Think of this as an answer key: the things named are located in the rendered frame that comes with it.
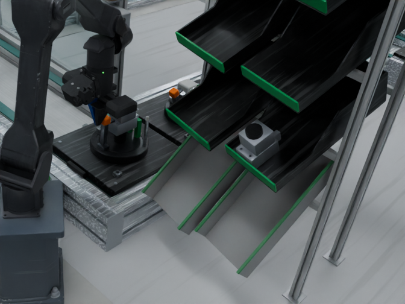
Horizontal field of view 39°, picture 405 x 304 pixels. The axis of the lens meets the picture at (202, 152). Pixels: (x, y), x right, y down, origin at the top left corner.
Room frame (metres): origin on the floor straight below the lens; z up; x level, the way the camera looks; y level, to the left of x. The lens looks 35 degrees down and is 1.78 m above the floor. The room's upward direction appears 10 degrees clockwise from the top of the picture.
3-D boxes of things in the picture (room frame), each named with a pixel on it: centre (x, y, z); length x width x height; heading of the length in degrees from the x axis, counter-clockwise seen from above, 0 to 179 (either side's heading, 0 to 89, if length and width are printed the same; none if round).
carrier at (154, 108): (1.32, 0.05, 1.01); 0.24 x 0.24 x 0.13; 54
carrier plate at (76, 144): (1.12, 0.20, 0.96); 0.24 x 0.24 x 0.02; 54
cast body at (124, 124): (1.12, 0.20, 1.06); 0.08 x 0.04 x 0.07; 144
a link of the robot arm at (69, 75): (1.06, 0.24, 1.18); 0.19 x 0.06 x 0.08; 54
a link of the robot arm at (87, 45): (1.06, 0.24, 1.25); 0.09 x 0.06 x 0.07; 168
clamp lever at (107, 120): (1.08, 0.23, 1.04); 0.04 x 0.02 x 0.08; 144
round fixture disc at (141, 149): (1.12, 0.20, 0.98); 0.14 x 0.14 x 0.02
